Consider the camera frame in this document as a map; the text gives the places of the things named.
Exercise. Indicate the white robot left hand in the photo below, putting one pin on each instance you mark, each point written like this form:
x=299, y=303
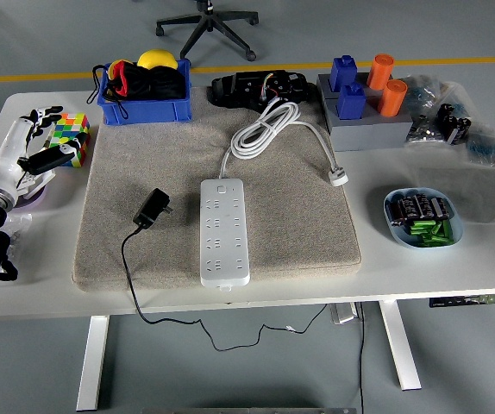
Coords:
x=10, y=151

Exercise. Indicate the black plug adapter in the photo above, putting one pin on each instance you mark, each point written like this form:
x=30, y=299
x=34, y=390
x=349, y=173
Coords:
x=150, y=211

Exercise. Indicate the white power strip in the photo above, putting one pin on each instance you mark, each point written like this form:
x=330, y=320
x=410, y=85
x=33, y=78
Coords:
x=223, y=241

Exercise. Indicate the colourful puzzle cube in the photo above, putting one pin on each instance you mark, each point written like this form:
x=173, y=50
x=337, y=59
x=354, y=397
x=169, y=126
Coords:
x=75, y=125

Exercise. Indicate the clear bag of screws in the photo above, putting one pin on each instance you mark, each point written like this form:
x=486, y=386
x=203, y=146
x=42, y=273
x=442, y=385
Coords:
x=19, y=233

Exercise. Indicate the blue plastic bin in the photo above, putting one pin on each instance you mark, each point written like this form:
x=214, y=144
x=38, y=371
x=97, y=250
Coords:
x=144, y=112

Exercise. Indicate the yellow ball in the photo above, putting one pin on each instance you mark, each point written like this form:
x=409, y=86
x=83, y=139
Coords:
x=157, y=59

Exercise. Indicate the white table leg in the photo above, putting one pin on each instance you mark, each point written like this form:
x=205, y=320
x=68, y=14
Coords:
x=400, y=345
x=92, y=362

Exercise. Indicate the black electronic device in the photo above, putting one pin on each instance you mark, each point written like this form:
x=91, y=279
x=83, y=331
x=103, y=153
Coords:
x=239, y=88

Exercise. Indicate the black office chair base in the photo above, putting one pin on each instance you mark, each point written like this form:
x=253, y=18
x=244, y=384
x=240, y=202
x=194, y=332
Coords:
x=211, y=21

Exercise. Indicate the grey-brown mat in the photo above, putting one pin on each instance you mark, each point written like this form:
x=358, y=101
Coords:
x=295, y=215

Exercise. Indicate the blue block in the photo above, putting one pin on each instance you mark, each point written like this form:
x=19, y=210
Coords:
x=342, y=71
x=351, y=103

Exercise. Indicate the grey block base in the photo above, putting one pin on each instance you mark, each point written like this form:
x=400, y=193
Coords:
x=368, y=133

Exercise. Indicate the grey metal box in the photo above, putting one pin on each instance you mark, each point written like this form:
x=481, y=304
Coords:
x=342, y=312

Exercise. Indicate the orange cylinder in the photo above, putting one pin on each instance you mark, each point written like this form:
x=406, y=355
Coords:
x=379, y=71
x=392, y=98

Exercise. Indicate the black capacitor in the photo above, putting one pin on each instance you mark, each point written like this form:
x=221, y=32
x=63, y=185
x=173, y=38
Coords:
x=396, y=211
x=411, y=207
x=426, y=206
x=441, y=208

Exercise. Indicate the clear bag of blue parts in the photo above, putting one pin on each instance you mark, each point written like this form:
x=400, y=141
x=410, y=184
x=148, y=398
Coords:
x=484, y=146
x=422, y=92

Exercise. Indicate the green cylindrical cells heap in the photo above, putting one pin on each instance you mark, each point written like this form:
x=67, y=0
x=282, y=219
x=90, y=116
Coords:
x=430, y=233

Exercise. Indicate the clear bag of black parts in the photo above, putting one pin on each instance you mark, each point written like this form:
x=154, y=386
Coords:
x=450, y=123

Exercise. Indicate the light blue dish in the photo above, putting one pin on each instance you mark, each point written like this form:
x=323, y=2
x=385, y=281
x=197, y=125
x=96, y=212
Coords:
x=456, y=228

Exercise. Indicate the flat clear plastic bag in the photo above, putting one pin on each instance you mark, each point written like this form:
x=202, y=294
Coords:
x=467, y=194

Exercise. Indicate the black table control panel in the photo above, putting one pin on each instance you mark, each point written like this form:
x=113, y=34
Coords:
x=463, y=301

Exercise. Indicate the white panel frame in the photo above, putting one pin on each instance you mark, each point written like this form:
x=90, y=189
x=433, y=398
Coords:
x=40, y=181

